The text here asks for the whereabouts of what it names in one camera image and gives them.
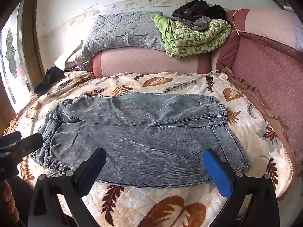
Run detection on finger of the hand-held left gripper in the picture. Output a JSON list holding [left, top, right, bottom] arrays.
[[15, 133, 44, 158]]

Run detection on white cable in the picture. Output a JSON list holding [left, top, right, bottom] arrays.
[[232, 9, 244, 36]]

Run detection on black garment on quilt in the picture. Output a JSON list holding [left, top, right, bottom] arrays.
[[172, 0, 228, 20]]

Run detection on grey quilted blanket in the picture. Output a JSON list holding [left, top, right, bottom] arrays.
[[77, 11, 166, 61]]

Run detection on purple printed item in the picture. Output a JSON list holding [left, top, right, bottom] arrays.
[[71, 61, 93, 72]]

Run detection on grey-blue denim pants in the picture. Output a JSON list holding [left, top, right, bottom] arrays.
[[31, 93, 251, 189]]

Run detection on small black cloth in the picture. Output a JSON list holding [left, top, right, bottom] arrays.
[[34, 66, 67, 95]]

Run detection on person's left hand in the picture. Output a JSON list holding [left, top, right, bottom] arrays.
[[0, 180, 20, 223]]

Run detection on cream leaf-print blanket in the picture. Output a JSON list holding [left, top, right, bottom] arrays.
[[5, 70, 295, 227]]

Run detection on green patterned quilt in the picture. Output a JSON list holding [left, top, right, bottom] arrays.
[[150, 14, 232, 58]]

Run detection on grey garment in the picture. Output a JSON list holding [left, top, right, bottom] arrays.
[[182, 16, 213, 32]]

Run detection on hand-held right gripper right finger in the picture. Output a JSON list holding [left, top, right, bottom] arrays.
[[203, 148, 281, 227]]

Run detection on white pillow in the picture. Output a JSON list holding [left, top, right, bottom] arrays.
[[54, 45, 83, 69]]

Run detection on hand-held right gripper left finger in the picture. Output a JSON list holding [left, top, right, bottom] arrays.
[[27, 148, 107, 227]]

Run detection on pink bolster cushion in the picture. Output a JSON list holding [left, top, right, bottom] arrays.
[[92, 46, 212, 78]]

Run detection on brown frilled cover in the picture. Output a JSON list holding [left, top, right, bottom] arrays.
[[221, 65, 303, 199]]

